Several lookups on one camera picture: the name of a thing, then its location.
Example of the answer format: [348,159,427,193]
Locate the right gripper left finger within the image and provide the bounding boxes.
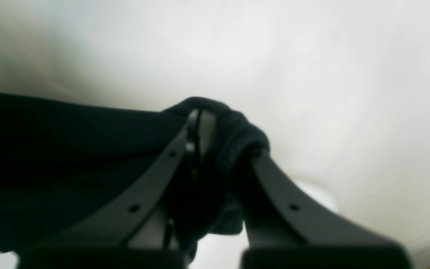
[18,109,216,269]

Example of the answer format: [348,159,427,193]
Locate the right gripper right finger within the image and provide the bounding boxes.
[234,149,412,269]

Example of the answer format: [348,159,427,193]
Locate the black T-shirt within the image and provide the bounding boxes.
[0,93,269,254]

